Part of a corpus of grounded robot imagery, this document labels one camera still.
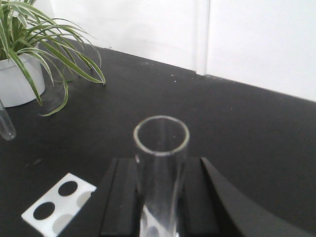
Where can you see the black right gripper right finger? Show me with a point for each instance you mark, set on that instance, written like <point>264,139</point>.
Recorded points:
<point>211,206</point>

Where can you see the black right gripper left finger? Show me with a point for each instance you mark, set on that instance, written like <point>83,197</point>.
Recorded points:
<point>121,214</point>

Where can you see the tall transparent test tube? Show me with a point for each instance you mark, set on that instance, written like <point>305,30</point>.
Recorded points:
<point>161,150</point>

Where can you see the short transparent test tube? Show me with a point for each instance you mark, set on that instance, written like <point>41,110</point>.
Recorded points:
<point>7,129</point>

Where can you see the white test tube rack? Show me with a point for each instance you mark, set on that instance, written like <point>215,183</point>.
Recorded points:
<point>52,212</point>

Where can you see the white plant pot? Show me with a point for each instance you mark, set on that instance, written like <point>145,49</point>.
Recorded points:
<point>21,77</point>

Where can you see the green spider plant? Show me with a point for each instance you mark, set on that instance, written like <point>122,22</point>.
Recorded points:
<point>23,25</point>

